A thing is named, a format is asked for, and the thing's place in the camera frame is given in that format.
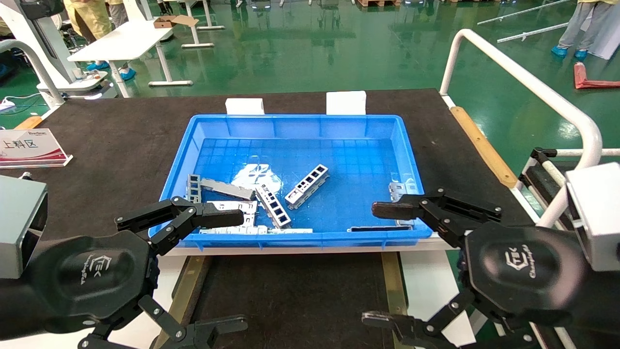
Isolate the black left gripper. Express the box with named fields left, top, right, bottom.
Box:
left=24, top=196, right=248, bottom=349

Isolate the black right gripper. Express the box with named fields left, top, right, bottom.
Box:
left=361, top=189, right=589, bottom=349

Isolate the metal bracket with square windows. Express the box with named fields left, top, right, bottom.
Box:
left=284, top=164, right=330, bottom=210

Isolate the brass strip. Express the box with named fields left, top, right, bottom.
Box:
left=381, top=252, right=412, bottom=349

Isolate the long wooden strip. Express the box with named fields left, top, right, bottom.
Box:
left=449, top=106, right=519, bottom=190

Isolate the blue plastic bin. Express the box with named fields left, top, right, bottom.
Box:
left=148, top=114, right=433, bottom=250

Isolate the small white block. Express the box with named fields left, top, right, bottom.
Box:
left=226, top=98, right=265, bottom=116

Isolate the red white sign plate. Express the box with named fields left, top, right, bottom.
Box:
left=0, top=128, right=74, bottom=169

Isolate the large white block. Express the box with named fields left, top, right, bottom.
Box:
left=326, top=91, right=367, bottom=116

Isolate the white tube handrail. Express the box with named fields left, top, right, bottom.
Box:
left=438, top=28, right=620, bottom=228

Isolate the short wooden strip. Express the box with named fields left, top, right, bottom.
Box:
left=14, top=115, right=44, bottom=130

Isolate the white desk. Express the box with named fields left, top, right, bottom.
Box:
left=67, top=18, right=194, bottom=98

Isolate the red floor object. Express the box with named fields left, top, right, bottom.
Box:
left=573, top=62, right=620, bottom=90

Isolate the open cardboard box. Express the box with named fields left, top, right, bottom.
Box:
left=153, top=15, right=200, bottom=29

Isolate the white floor rod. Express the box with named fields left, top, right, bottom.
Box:
left=496, top=22, right=570, bottom=44
left=477, top=0, right=572, bottom=26

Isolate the person in yellow coat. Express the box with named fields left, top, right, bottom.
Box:
left=63, top=0, right=137, bottom=81

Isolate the white machine stand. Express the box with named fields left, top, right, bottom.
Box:
left=0, top=0, right=117, bottom=100

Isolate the person in grey trousers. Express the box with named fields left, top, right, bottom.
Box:
left=551, top=0, right=612, bottom=61

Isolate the white panel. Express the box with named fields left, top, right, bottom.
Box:
left=579, top=0, right=620, bottom=61

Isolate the upright grey metal bracket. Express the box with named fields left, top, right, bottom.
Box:
left=187, top=174, right=202, bottom=204

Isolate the grey tabbed metal bracket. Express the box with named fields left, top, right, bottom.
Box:
left=389, top=181, right=418, bottom=226

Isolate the flat grey metal bracket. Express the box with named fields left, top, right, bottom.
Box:
left=200, top=177, right=256, bottom=201

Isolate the long thin metal bracket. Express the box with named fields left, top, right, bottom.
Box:
left=199, top=225, right=314, bottom=235

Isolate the metal bracket with blue windows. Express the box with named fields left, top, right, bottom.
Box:
left=255, top=184, right=293, bottom=229

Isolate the black cart frame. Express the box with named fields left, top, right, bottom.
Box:
left=517, top=147, right=572, bottom=221

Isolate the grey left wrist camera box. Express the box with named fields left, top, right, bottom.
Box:
left=0, top=174, right=49, bottom=280

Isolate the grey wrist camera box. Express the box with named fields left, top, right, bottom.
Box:
left=566, top=162, right=620, bottom=272
left=0, top=174, right=49, bottom=280

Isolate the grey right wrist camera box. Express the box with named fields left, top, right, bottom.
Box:
left=566, top=162, right=620, bottom=272

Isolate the white desk frame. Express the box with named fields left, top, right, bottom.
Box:
left=177, top=0, right=226, bottom=49

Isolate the grey tube rail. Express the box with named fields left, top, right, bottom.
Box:
left=0, top=39, right=66, bottom=108

